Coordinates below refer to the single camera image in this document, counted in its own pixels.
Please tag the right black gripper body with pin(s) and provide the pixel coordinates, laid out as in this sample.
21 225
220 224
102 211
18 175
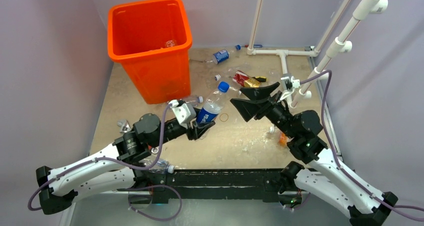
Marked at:
277 114

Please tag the large clear bottle white cap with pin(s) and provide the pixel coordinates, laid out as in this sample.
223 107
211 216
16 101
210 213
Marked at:
233 87

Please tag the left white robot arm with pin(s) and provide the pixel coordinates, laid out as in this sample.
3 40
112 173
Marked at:
113 167

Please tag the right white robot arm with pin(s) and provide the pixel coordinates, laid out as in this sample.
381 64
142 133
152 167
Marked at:
337 184

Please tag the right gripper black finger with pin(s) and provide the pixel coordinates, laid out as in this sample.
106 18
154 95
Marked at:
247 108
259 93

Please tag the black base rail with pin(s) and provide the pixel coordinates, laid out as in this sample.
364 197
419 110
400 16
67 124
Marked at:
265 184

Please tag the white PVC pipe frame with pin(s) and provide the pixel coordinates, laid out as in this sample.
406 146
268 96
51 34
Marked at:
283 23

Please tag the orange plastic bin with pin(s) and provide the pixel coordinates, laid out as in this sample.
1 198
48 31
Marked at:
136 36

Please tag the white PVC diagonal pole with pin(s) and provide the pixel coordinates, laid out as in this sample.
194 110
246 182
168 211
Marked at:
340 43

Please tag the small clear bottle white cap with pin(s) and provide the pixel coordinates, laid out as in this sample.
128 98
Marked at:
194 100

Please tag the blue label bottle far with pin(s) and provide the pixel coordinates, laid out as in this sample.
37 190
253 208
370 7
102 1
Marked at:
223 55

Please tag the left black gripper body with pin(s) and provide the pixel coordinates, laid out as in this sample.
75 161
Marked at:
170 132

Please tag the red cap small bottle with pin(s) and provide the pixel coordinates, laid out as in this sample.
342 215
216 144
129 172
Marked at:
171 43

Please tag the yellow black screwdriver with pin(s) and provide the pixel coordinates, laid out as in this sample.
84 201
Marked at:
261 79

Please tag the red handle adjustable wrench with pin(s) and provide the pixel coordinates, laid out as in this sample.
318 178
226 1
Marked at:
125 127

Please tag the rubber band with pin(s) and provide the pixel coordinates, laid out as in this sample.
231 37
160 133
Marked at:
224 117

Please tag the crushed bottle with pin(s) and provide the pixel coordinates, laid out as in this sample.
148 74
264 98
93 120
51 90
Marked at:
161 167

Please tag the Pepsi label clear bottle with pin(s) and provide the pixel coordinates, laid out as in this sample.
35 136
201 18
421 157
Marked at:
213 104

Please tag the orange drink bottle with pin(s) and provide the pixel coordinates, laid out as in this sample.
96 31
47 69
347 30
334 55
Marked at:
277 136

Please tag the red gold snack wrapper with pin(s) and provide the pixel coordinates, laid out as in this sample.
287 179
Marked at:
245 80

